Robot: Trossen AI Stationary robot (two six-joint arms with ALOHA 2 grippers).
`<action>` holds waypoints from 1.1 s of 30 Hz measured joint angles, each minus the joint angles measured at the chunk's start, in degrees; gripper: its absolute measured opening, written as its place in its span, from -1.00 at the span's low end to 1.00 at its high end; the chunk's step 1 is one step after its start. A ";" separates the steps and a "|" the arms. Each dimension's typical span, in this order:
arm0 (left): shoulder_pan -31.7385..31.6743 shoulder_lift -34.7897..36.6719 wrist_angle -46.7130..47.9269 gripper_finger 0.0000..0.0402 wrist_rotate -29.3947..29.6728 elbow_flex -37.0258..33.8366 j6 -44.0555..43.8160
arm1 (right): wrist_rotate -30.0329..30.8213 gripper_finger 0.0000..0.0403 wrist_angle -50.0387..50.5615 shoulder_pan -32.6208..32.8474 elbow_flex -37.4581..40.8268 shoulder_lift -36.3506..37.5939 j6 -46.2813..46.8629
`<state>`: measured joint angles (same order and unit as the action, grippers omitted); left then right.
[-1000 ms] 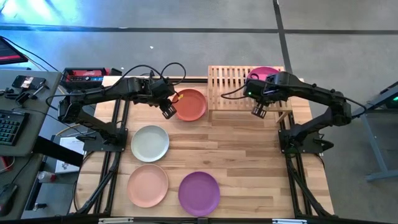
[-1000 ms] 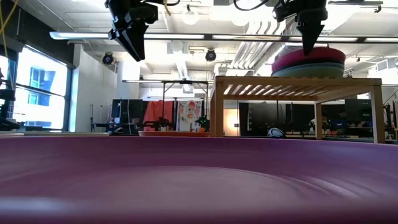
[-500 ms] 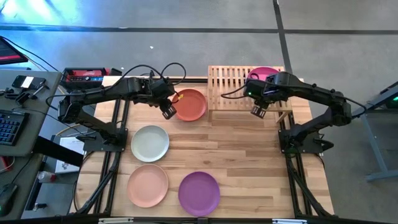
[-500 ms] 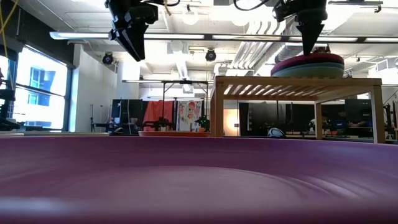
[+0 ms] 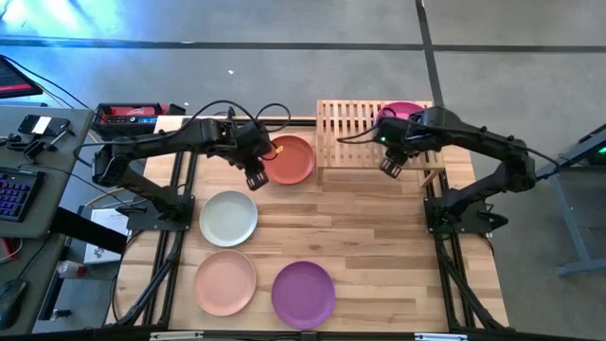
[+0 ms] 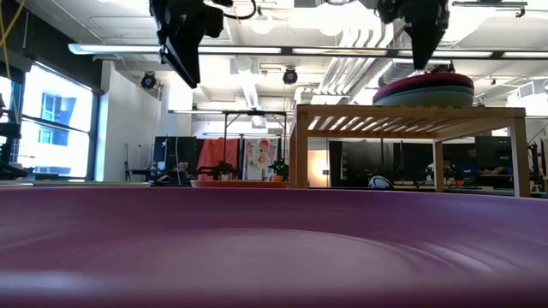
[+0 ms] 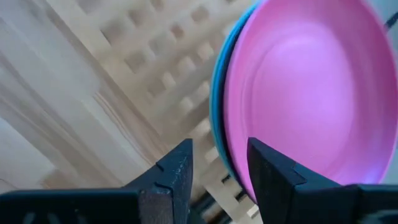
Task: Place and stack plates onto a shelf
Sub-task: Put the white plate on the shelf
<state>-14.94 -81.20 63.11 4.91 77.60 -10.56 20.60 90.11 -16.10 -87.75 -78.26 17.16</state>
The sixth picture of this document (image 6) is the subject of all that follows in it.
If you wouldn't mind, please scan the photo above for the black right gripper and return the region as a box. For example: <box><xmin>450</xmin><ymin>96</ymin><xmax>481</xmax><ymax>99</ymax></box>
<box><xmin>376</xmin><ymin>0</ymin><xmax>450</xmax><ymax>71</ymax></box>

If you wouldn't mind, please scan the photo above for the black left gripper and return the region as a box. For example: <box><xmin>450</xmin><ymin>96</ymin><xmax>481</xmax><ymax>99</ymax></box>
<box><xmin>149</xmin><ymin>0</ymin><xmax>235</xmax><ymax>89</ymax></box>

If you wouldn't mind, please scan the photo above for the magenta plate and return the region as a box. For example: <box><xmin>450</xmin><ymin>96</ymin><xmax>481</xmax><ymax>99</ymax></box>
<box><xmin>372</xmin><ymin>71</ymin><xmax>475</xmax><ymax>93</ymax></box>

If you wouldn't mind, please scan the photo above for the blue plate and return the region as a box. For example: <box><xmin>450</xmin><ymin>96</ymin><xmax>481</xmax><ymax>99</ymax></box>
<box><xmin>372</xmin><ymin>85</ymin><xmax>475</xmax><ymax>100</ymax></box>

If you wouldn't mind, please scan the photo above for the terracotta orange plate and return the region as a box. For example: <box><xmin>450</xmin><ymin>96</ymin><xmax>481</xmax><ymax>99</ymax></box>
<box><xmin>190</xmin><ymin>180</ymin><xmax>293</xmax><ymax>190</ymax></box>

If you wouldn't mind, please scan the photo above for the purple plate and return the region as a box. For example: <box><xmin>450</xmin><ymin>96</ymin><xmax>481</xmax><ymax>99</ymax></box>
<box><xmin>0</xmin><ymin>187</ymin><xmax>548</xmax><ymax>308</ymax></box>

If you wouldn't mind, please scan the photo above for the wooden slatted shelf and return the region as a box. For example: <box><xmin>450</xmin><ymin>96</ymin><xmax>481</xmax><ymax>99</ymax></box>
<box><xmin>289</xmin><ymin>104</ymin><xmax>532</xmax><ymax>198</ymax></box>

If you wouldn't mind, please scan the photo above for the long ceiling light bar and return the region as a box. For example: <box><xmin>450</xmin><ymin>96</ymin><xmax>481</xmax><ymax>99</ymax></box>
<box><xmin>67</xmin><ymin>42</ymin><xmax>283</xmax><ymax>56</ymax></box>
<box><xmin>292</xmin><ymin>47</ymin><xmax>548</xmax><ymax>60</ymax></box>

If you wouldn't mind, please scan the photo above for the black panel screen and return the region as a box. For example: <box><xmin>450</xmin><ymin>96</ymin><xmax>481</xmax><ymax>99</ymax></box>
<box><xmin>153</xmin><ymin>135</ymin><xmax>198</xmax><ymax>183</ymax></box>

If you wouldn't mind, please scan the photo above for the orange hanging cloth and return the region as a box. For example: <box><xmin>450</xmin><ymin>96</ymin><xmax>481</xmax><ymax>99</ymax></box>
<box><xmin>196</xmin><ymin>137</ymin><xmax>241</xmax><ymax>181</ymax></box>

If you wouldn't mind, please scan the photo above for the floral hanging cloth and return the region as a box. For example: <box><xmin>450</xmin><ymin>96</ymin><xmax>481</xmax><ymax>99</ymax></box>
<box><xmin>242</xmin><ymin>137</ymin><xmax>280</xmax><ymax>181</ymax></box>

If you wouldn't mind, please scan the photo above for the person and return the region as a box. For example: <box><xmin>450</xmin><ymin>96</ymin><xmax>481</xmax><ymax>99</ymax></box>
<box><xmin>423</xmin><ymin>160</ymin><xmax>457</xmax><ymax>186</ymax></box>

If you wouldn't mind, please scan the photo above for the black panel with white dots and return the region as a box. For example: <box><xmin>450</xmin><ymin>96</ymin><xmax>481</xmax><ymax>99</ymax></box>
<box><xmin>328</xmin><ymin>139</ymin><xmax>386</xmax><ymax>187</ymax></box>

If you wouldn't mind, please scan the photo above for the large window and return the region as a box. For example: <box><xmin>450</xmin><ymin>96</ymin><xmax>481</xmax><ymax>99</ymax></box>
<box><xmin>16</xmin><ymin>63</ymin><xmax>100</xmax><ymax>181</ymax></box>

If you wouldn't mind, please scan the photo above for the black robot with green lights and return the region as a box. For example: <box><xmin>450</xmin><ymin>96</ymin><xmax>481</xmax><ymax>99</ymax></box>
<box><xmin>267</xmin><ymin>157</ymin><xmax>290</xmax><ymax>181</ymax></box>

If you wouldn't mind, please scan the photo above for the orange glowing panel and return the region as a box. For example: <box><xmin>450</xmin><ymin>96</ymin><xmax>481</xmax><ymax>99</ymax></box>
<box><xmin>307</xmin><ymin>149</ymin><xmax>331</xmax><ymax>187</ymax></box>

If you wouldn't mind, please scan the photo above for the silver corrugated air duct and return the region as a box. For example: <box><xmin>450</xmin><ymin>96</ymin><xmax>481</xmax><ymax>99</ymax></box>
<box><xmin>378</xmin><ymin>25</ymin><xmax>416</xmax><ymax>89</ymax></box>

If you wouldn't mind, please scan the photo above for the black tripod frame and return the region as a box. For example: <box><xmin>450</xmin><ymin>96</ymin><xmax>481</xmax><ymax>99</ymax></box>
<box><xmin>222</xmin><ymin>110</ymin><xmax>289</xmax><ymax>181</ymax></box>

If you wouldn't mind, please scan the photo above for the yellow cable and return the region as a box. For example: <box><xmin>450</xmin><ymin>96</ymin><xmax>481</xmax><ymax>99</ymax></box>
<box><xmin>0</xmin><ymin>0</ymin><xmax>27</xmax><ymax>69</ymax></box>

